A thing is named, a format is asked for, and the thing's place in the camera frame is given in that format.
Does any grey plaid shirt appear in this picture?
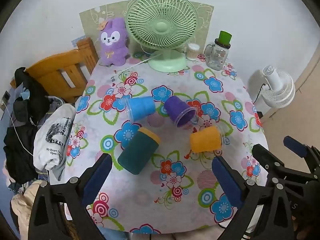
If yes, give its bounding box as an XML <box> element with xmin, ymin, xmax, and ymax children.
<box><xmin>37</xmin><ymin>95</ymin><xmax>66</xmax><ymax>131</ymax></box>

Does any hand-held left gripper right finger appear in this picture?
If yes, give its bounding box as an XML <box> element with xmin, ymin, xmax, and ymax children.
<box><xmin>211</xmin><ymin>156</ymin><xmax>300</xmax><ymax>240</ymax></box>

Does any white printed t-shirt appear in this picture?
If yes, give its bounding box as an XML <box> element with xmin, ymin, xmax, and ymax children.
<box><xmin>33</xmin><ymin>103</ymin><xmax>76</xmax><ymax>182</ymax></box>

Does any blue cup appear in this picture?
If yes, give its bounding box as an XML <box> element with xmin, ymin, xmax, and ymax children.
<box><xmin>122</xmin><ymin>96</ymin><xmax>156</xmax><ymax>124</ymax></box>

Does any white floor fan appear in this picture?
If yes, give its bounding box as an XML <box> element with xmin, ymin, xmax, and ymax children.
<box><xmin>260</xmin><ymin>65</ymin><xmax>296</xmax><ymax>109</ymax></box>

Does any dark green cup yellow rim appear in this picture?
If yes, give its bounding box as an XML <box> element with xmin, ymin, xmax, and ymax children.
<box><xmin>117</xmin><ymin>127</ymin><xmax>161</xmax><ymax>175</ymax></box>

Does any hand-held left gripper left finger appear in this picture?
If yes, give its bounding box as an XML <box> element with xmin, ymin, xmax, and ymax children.
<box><xmin>28</xmin><ymin>152</ymin><xmax>113</xmax><ymax>240</ymax></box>

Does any floral tablecloth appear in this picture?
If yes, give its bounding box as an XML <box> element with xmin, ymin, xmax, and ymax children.
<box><xmin>64</xmin><ymin>62</ymin><xmax>269</xmax><ymax>234</ymax></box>

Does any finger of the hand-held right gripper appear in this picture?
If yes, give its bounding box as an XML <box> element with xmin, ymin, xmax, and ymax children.
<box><xmin>283</xmin><ymin>135</ymin><xmax>320</xmax><ymax>165</ymax></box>
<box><xmin>252</xmin><ymin>144</ymin><xmax>316</xmax><ymax>183</ymax></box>

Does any purple plush toy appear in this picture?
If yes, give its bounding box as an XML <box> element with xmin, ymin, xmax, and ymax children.
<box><xmin>98</xmin><ymin>17</ymin><xmax>130</xmax><ymax>67</ymax></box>

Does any green desk fan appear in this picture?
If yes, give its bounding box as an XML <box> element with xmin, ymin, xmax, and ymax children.
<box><xmin>125</xmin><ymin>0</ymin><xmax>199</xmax><ymax>73</ymax></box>

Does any purple cup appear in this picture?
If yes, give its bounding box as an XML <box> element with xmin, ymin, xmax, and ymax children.
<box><xmin>164</xmin><ymin>95</ymin><xmax>198</xmax><ymax>128</ymax></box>

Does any glass mug green lid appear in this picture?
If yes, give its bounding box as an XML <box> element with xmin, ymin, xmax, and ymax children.
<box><xmin>204</xmin><ymin>30</ymin><xmax>232</xmax><ymax>71</ymax></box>

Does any white charger cable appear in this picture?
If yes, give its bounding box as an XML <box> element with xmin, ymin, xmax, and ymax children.
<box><xmin>4</xmin><ymin>99</ymin><xmax>34</xmax><ymax>156</ymax></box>

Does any wooden chair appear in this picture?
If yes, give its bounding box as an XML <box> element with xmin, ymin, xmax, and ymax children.
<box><xmin>11</xmin><ymin>37</ymin><xmax>99</xmax><ymax>104</ymax></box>

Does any beige padded jacket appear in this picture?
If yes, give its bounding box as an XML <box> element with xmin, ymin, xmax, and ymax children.
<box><xmin>10</xmin><ymin>179</ymin><xmax>42</xmax><ymax>236</ymax></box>

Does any wall socket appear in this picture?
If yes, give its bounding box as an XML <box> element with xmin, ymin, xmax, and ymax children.
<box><xmin>1</xmin><ymin>91</ymin><xmax>11</xmax><ymax>111</ymax></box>

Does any black fan cable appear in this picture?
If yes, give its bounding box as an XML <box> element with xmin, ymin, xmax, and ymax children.
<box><xmin>252</xmin><ymin>82</ymin><xmax>266</xmax><ymax>103</ymax></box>

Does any white fan cable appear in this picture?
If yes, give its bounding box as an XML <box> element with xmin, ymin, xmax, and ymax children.
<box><xmin>117</xmin><ymin>54</ymin><xmax>162</xmax><ymax>73</ymax></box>

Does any cotton swab jar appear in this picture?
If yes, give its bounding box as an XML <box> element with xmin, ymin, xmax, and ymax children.
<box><xmin>187</xmin><ymin>43</ymin><xmax>201</xmax><ymax>61</ymax></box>

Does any orange cup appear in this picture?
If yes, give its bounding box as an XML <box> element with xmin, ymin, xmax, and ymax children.
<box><xmin>189</xmin><ymin>126</ymin><xmax>229</xmax><ymax>153</ymax></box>

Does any black jacket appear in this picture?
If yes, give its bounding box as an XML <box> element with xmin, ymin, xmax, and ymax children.
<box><xmin>3</xmin><ymin>67</ymin><xmax>51</xmax><ymax>183</ymax></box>

